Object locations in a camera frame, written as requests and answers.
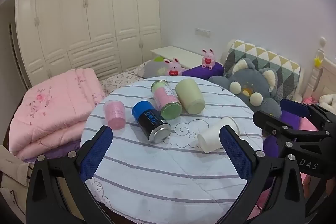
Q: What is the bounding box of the triangle patterned headboard cover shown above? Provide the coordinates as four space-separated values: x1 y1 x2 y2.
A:
223 39 301 102

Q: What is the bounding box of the striped white tablecloth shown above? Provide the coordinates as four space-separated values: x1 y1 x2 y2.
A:
80 76 264 224

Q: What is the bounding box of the blue and black cup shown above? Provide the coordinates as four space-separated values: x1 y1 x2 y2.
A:
131 100 172 143

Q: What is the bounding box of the white panelled wardrobe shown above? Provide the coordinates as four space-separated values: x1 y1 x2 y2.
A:
14 0 162 88

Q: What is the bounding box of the purple cloth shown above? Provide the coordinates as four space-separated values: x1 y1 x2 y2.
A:
262 108 301 159

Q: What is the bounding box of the folded pink floral quilt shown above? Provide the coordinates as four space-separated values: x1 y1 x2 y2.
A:
9 68 106 162

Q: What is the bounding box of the pink translucent cup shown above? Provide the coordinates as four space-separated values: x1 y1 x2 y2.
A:
103 100 126 131

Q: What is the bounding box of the beige garment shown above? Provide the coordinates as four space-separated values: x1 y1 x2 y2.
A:
0 145 35 215

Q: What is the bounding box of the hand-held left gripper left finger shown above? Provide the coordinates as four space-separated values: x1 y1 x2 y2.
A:
25 125 113 224

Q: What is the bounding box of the white paper cup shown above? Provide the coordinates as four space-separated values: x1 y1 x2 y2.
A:
197 116 240 153

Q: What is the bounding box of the pink bottle with green lid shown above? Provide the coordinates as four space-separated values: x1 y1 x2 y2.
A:
151 79 182 121

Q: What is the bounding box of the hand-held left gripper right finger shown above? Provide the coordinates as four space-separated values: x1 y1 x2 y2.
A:
218 124 308 224

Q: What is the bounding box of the white wooden bed frame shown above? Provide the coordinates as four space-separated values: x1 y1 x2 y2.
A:
301 36 336 99

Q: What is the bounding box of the white plush toy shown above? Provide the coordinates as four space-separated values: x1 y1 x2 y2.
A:
318 93 336 110

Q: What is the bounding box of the pale green cup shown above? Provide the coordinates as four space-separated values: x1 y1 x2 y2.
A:
175 79 205 114

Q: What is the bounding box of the pink bunny plush toy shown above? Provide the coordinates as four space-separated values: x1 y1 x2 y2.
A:
201 49 216 69
163 57 183 76

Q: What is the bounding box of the white bedside cabinet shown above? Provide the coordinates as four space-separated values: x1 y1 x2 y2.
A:
150 46 206 70

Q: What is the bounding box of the purple cushion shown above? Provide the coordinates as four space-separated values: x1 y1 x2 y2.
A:
182 61 224 78

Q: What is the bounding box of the grey pillow with green patch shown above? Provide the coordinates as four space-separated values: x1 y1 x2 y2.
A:
142 57 172 78

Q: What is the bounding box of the heart print bedsheet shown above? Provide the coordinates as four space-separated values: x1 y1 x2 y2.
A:
100 61 149 96

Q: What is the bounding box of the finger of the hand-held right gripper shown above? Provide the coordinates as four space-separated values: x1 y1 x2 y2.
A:
252 110 326 146
280 98 336 133

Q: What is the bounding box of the grey cat plush toy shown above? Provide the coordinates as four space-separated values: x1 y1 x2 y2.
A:
208 57 283 120

